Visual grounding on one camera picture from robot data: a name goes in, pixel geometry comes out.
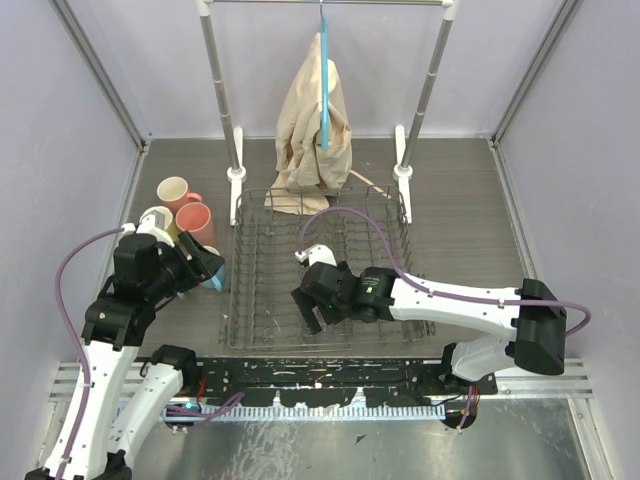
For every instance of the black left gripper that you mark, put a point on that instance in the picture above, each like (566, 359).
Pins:
(191, 259)

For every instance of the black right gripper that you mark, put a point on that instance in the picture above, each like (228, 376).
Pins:
(307, 302)

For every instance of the pink handleless tumbler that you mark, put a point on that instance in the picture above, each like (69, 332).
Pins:
(196, 218)

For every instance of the light blue mug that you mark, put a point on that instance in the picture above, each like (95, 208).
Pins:
(217, 281)

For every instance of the yellow-green mug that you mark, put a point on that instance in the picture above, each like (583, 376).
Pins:
(168, 221)

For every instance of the pink mug with handle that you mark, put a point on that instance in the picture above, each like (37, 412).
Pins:
(174, 193)

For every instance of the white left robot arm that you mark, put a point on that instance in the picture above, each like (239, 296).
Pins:
(96, 441)

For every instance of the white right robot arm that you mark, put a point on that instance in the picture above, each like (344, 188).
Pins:
(478, 330)

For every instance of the white clothes rack stand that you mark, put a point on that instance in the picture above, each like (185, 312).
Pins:
(405, 139)

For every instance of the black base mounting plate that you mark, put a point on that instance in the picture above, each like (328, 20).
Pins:
(324, 382)

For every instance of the beige cloth garment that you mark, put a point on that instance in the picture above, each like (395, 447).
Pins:
(307, 173)

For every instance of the blue clothes hanger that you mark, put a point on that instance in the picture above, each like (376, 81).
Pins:
(325, 95)

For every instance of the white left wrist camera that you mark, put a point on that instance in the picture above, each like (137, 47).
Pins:
(152, 225)

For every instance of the grey wire dish rack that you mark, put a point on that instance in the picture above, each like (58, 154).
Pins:
(365, 227)

